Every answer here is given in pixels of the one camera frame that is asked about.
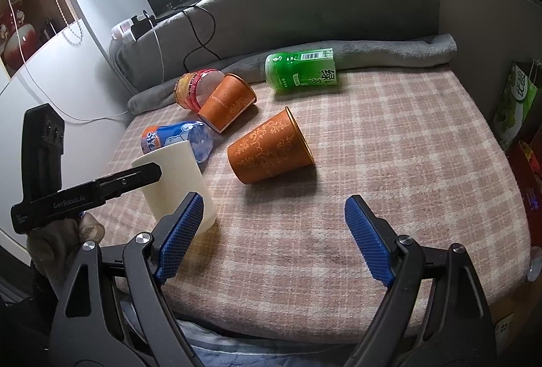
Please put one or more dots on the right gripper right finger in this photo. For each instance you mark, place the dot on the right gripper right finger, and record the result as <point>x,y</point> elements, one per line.
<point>434,313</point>

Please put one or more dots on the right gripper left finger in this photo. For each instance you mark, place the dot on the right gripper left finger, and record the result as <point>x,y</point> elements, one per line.
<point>112,311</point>

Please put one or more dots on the cream white cup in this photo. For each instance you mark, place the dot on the cream white cup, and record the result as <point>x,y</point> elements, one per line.
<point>180,175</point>

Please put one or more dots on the red yellow snack cup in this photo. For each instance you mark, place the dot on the red yellow snack cup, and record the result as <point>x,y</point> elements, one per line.
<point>192,90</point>

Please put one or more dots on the plain orange paper cup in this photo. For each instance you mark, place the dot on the plain orange paper cup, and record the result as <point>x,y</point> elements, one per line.
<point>227,102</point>

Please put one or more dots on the orange patterned paper cup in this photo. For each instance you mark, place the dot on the orange patterned paper cup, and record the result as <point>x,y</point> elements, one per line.
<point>275,147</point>

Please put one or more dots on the gloved left hand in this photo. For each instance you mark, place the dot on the gloved left hand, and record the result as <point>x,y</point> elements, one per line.
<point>53,248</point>

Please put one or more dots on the red white vase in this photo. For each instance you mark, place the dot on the red white vase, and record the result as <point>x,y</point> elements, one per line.
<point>19,38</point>

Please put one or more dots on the dark bottles on shelf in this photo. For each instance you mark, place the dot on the dark bottles on shelf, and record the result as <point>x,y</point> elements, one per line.
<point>48,30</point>

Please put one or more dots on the white power strip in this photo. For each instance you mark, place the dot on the white power strip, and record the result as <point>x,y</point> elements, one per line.
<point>125,32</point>

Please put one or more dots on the black power adapter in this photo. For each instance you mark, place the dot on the black power adapter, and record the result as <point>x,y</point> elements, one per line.
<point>141,25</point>

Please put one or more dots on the green snack bag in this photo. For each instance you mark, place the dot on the green snack bag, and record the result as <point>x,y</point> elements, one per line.
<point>519,110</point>

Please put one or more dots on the green tea bottle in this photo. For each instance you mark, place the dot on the green tea bottle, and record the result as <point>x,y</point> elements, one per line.
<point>289,70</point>

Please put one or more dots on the grey folded blanket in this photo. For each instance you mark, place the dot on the grey folded blanket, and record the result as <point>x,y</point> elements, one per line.
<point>236,36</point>

